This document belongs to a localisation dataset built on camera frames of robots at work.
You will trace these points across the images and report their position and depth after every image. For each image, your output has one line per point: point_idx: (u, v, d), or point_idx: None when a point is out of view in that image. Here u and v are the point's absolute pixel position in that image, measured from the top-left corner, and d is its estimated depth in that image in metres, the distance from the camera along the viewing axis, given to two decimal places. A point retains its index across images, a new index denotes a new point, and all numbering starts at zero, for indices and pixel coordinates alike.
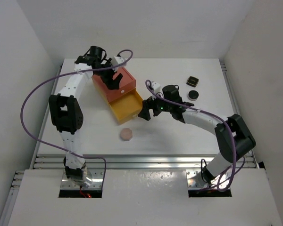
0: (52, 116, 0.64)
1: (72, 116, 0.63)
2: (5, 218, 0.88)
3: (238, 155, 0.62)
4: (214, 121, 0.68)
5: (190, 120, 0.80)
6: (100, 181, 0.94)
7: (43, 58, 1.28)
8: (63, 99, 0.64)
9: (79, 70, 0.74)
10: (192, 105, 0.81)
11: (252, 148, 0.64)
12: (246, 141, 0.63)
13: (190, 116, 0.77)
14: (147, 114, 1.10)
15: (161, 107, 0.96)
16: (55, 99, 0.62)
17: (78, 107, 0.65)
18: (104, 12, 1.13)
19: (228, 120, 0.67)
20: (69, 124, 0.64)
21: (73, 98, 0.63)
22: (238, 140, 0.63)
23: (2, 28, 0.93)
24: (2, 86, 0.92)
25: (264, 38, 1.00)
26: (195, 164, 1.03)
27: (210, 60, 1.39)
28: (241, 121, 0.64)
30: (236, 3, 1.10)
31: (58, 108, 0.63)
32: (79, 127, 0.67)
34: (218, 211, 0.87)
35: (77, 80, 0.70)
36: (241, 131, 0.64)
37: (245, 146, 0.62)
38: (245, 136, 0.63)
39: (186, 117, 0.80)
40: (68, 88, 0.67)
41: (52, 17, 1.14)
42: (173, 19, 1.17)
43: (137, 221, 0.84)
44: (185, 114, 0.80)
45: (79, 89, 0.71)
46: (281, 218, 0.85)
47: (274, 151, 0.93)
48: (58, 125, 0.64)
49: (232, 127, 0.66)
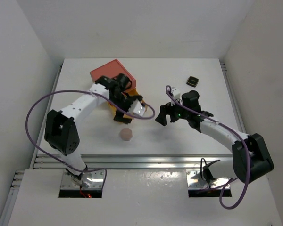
0: (46, 131, 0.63)
1: (64, 140, 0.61)
2: (5, 218, 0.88)
3: (253, 176, 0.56)
4: (232, 137, 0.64)
5: (206, 131, 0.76)
6: (100, 181, 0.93)
7: (43, 58, 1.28)
8: (62, 119, 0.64)
9: (93, 92, 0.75)
10: (211, 116, 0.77)
11: (269, 172, 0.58)
12: (264, 163, 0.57)
13: (206, 126, 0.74)
14: (164, 119, 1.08)
15: (178, 114, 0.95)
16: (54, 117, 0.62)
17: (75, 131, 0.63)
18: (104, 12, 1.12)
19: (248, 138, 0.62)
20: (59, 146, 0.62)
21: (72, 121, 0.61)
22: (255, 160, 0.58)
23: (1, 28, 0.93)
24: (2, 86, 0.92)
25: (264, 38, 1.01)
26: (194, 164, 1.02)
27: (210, 60, 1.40)
28: (262, 141, 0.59)
30: (236, 4, 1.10)
31: (54, 126, 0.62)
32: (70, 151, 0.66)
34: (218, 211, 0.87)
35: (85, 102, 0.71)
36: (260, 151, 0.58)
37: (262, 168, 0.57)
38: (264, 159, 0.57)
39: (203, 127, 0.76)
40: (72, 108, 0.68)
41: (51, 17, 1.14)
42: (173, 19, 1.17)
43: (137, 221, 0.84)
44: (203, 123, 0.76)
45: (85, 112, 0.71)
46: (281, 218, 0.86)
47: (274, 151, 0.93)
48: (50, 143, 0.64)
49: (250, 146, 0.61)
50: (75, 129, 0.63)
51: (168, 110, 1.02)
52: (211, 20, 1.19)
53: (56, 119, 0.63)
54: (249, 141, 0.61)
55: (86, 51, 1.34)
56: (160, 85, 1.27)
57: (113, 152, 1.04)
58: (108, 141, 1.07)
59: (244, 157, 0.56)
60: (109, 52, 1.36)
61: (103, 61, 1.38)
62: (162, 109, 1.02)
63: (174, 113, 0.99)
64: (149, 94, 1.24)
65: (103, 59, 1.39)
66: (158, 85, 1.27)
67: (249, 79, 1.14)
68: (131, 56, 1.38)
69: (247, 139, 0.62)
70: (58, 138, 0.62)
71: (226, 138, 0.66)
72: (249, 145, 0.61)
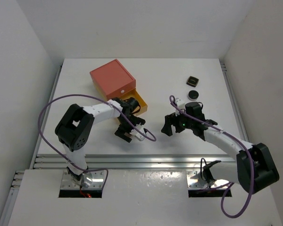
0: (61, 122, 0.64)
1: (78, 132, 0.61)
2: (5, 218, 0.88)
3: (258, 187, 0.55)
4: (237, 146, 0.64)
5: (211, 140, 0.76)
6: (100, 181, 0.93)
7: (43, 58, 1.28)
8: (81, 113, 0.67)
9: (111, 104, 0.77)
10: (215, 124, 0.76)
11: (275, 181, 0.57)
12: (269, 173, 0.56)
13: (211, 135, 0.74)
14: (169, 129, 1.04)
15: (183, 124, 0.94)
16: (75, 108, 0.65)
17: (89, 127, 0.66)
18: (104, 12, 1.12)
19: (253, 148, 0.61)
20: (68, 139, 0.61)
21: (92, 116, 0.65)
22: (260, 170, 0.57)
23: (1, 28, 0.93)
24: (2, 86, 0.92)
25: (264, 38, 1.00)
26: (194, 164, 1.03)
27: (210, 60, 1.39)
28: (267, 151, 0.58)
30: (236, 4, 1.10)
31: (71, 118, 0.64)
32: (76, 148, 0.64)
34: (218, 211, 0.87)
35: (104, 108, 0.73)
36: (265, 160, 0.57)
37: (267, 178, 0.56)
38: (269, 169, 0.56)
39: (207, 135, 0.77)
40: (92, 108, 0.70)
41: (52, 17, 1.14)
42: (173, 19, 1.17)
43: (136, 221, 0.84)
44: (206, 131, 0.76)
45: (100, 117, 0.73)
46: (281, 217, 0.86)
47: (274, 151, 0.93)
48: (60, 135, 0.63)
49: (255, 156, 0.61)
50: (90, 125, 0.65)
51: (172, 121, 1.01)
52: (211, 20, 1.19)
53: (75, 112, 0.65)
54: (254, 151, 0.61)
55: (86, 51, 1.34)
56: (161, 85, 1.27)
57: (113, 152, 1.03)
58: (108, 141, 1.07)
59: (247, 167, 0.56)
60: (109, 52, 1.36)
61: (103, 61, 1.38)
62: (167, 119, 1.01)
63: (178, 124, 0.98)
64: (149, 94, 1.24)
65: (103, 59, 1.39)
66: (158, 85, 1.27)
67: (249, 79, 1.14)
68: (131, 55, 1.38)
69: (252, 149, 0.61)
70: (70, 130, 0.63)
71: (229, 146, 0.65)
72: (253, 155, 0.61)
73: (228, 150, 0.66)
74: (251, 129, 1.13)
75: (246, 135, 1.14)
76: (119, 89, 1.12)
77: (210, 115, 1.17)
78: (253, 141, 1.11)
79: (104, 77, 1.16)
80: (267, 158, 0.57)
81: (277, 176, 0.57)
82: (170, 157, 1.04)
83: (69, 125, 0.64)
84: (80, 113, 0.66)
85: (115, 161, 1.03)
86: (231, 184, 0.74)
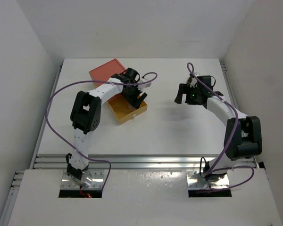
0: (73, 109, 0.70)
1: (91, 115, 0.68)
2: (5, 218, 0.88)
3: (239, 152, 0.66)
4: (230, 114, 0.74)
5: (211, 107, 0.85)
6: (100, 181, 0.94)
7: (43, 57, 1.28)
8: (89, 98, 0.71)
9: (112, 82, 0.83)
10: (220, 95, 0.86)
11: (257, 153, 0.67)
12: (254, 145, 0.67)
13: (213, 103, 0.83)
14: (180, 99, 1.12)
15: (193, 95, 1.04)
16: (83, 95, 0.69)
17: (99, 109, 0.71)
18: (104, 12, 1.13)
19: (245, 119, 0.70)
20: (84, 122, 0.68)
21: (99, 99, 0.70)
22: (246, 140, 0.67)
23: (2, 28, 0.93)
24: (2, 86, 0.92)
25: (264, 38, 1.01)
26: (194, 164, 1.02)
27: (210, 60, 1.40)
28: (257, 124, 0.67)
30: (236, 4, 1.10)
31: (81, 105, 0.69)
32: (92, 129, 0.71)
34: (218, 212, 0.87)
35: (107, 89, 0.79)
36: (252, 132, 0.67)
37: (248, 147, 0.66)
38: (254, 141, 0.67)
39: (209, 102, 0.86)
40: (96, 91, 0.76)
41: (51, 17, 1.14)
42: (173, 19, 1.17)
43: (137, 221, 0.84)
44: (210, 99, 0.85)
45: (105, 97, 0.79)
46: (281, 217, 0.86)
47: (274, 150, 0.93)
48: (75, 121, 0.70)
49: (247, 127, 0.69)
50: (99, 108, 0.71)
51: (187, 91, 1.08)
52: (211, 21, 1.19)
53: (84, 98, 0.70)
54: (246, 122, 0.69)
55: (86, 51, 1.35)
56: (161, 85, 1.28)
57: (113, 152, 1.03)
58: (108, 141, 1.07)
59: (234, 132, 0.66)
60: (109, 52, 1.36)
61: (103, 61, 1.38)
62: (182, 88, 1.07)
63: (191, 94, 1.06)
64: (149, 94, 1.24)
65: (103, 59, 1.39)
66: (158, 85, 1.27)
67: (249, 78, 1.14)
68: (131, 56, 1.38)
69: (245, 120, 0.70)
70: (84, 115, 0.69)
71: (226, 114, 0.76)
72: (245, 126, 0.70)
73: (224, 117, 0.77)
74: None
75: None
76: None
77: (210, 115, 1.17)
78: None
79: (105, 78, 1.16)
80: (256, 131, 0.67)
81: (260, 149, 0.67)
82: (170, 157, 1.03)
83: (80, 110, 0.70)
84: (87, 98, 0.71)
85: (116, 161, 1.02)
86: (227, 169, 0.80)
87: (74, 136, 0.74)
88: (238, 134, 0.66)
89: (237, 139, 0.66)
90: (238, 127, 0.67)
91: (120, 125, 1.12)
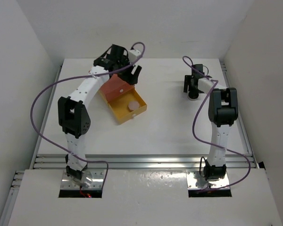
0: (60, 118, 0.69)
1: (78, 121, 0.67)
2: (5, 218, 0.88)
3: (218, 116, 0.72)
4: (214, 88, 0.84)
5: (200, 86, 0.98)
6: (100, 181, 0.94)
7: (43, 58, 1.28)
8: (72, 102, 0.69)
9: (95, 75, 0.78)
10: (210, 77, 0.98)
11: (234, 118, 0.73)
12: (232, 111, 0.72)
13: (202, 82, 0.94)
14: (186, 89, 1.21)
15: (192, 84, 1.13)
16: (64, 102, 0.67)
17: (86, 113, 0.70)
18: (104, 13, 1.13)
19: (226, 91, 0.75)
20: (74, 128, 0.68)
21: (82, 103, 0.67)
22: (225, 107, 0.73)
23: (2, 28, 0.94)
24: (2, 86, 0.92)
25: (263, 38, 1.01)
26: (194, 164, 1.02)
27: (210, 61, 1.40)
28: (234, 94, 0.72)
30: (235, 4, 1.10)
31: (66, 111, 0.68)
32: (83, 133, 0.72)
34: (218, 212, 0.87)
35: (89, 85, 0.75)
36: (230, 100, 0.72)
37: (227, 112, 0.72)
38: (231, 107, 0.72)
39: (199, 83, 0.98)
40: (78, 92, 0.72)
41: (51, 17, 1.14)
42: (173, 20, 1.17)
43: (136, 221, 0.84)
44: (199, 79, 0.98)
45: (90, 94, 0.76)
46: (281, 217, 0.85)
47: (274, 150, 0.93)
48: (65, 126, 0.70)
49: (227, 97, 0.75)
50: (86, 111, 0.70)
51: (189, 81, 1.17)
52: (211, 21, 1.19)
53: (67, 104, 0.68)
54: (226, 93, 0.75)
55: (86, 52, 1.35)
56: (160, 85, 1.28)
57: (113, 153, 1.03)
58: (108, 141, 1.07)
59: (214, 98, 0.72)
60: None
61: None
62: (186, 79, 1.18)
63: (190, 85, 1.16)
64: (149, 94, 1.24)
65: None
66: (158, 85, 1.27)
67: (249, 78, 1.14)
68: None
69: (225, 92, 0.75)
70: (72, 120, 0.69)
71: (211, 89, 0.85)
72: (225, 96, 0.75)
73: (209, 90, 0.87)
74: (251, 128, 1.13)
75: (246, 135, 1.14)
76: (118, 88, 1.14)
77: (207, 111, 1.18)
78: (253, 141, 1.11)
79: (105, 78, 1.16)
80: (234, 99, 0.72)
81: (237, 115, 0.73)
82: (170, 157, 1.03)
83: (67, 116, 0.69)
84: (70, 102, 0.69)
85: (115, 161, 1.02)
86: (221, 149, 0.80)
87: (68, 141, 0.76)
88: (218, 100, 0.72)
89: (217, 104, 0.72)
90: (217, 94, 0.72)
91: (119, 125, 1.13)
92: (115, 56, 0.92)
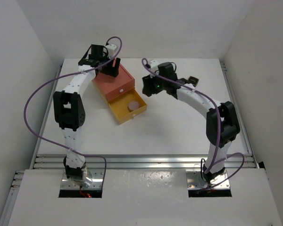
0: (55, 112, 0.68)
1: (75, 113, 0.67)
2: (5, 218, 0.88)
3: (223, 138, 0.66)
4: (207, 105, 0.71)
5: (181, 98, 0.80)
6: (100, 181, 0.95)
7: (43, 58, 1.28)
8: (67, 95, 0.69)
9: (83, 70, 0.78)
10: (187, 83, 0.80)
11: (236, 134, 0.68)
12: (233, 128, 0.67)
13: (184, 94, 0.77)
14: (148, 92, 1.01)
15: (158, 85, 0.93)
16: (60, 95, 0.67)
17: (81, 103, 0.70)
18: (104, 13, 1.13)
19: (220, 106, 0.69)
20: (71, 121, 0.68)
21: (77, 95, 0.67)
22: (225, 125, 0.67)
23: (2, 28, 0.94)
24: (2, 87, 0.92)
25: (263, 38, 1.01)
26: (195, 164, 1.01)
27: (210, 60, 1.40)
28: (232, 108, 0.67)
30: (235, 4, 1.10)
31: (62, 105, 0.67)
32: (80, 125, 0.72)
34: (218, 212, 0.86)
35: (81, 79, 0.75)
36: (229, 117, 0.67)
37: (229, 132, 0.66)
38: (232, 124, 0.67)
39: (178, 92, 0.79)
40: (71, 86, 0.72)
41: (51, 17, 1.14)
42: (173, 20, 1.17)
43: (136, 221, 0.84)
44: (178, 90, 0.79)
45: (82, 88, 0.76)
46: (281, 218, 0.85)
47: (274, 150, 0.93)
48: (61, 121, 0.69)
49: (222, 112, 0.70)
50: (81, 102, 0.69)
51: (150, 83, 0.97)
52: (211, 21, 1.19)
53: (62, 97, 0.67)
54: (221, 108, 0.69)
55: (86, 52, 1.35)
56: None
57: (113, 153, 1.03)
58: (108, 141, 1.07)
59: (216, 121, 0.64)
60: None
61: None
62: (145, 82, 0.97)
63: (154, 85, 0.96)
64: None
65: None
66: None
67: (249, 78, 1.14)
68: (131, 56, 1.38)
69: (220, 107, 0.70)
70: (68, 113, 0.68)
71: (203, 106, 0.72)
72: (221, 112, 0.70)
73: (201, 108, 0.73)
74: (251, 129, 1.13)
75: (246, 135, 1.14)
76: (119, 89, 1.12)
77: None
78: (253, 141, 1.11)
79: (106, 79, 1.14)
80: (232, 114, 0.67)
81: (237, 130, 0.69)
82: (170, 157, 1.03)
83: (63, 110, 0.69)
84: (65, 96, 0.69)
85: (115, 161, 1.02)
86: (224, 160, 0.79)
87: (65, 136, 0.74)
88: None
89: None
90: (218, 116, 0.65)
91: (120, 125, 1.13)
92: (97, 54, 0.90)
